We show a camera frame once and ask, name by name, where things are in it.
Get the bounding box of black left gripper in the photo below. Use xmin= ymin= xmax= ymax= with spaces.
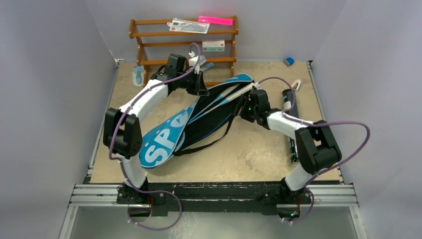
xmin=176 ymin=69 xmax=209 ymax=96

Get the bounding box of blue racket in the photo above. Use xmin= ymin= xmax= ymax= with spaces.
xmin=192 ymin=83 xmax=255 ymax=122
xmin=193 ymin=84 xmax=239 ymax=119

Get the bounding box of black shuttlecock tube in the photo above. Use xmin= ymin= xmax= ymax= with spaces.
xmin=281 ymin=88 xmax=301 ymax=163

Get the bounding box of blue racket bag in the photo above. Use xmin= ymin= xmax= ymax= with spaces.
xmin=139 ymin=73 xmax=254 ymax=169

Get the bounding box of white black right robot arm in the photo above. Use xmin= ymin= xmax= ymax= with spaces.
xmin=240 ymin=89 xmax=342 ymax=203

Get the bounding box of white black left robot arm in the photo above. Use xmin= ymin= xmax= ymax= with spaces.
xmin=103 ymin=52 xmax=208 ymax=204

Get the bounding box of white green small box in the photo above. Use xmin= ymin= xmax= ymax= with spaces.
xmin=202 ymin=40 xmax=225 ymax=52

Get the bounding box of pink white small clip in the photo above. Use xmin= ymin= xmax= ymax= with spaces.
xmin=291 ymin=79 xmax=302 ymax=91

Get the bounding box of wooden shelf rack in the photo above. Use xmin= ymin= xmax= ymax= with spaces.
xmin=128 ymin=15 xmax=239 ymax=89

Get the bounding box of blue white eraser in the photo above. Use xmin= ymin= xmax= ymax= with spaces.
xmin=283 ymin=57 xmax=295 ymax=67

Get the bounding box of blue white packaged item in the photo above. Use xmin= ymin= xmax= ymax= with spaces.
xmin=132 ymin=65 xmax=144 ymax=87

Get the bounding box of white plastic package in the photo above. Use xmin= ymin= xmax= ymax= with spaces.
xmin=167 ymin=18 xmax=210 ymax=34

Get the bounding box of pink ruler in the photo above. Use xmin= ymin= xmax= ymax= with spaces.
xmin=198 ymin=16 xmax=234 ymax=25

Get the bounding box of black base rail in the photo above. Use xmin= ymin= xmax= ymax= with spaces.
xmin=116 ymin=180 xmax=343 ymax=218

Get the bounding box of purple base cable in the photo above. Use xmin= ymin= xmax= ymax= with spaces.
xmin=118 ymin=165 xmax=183 ymax=232

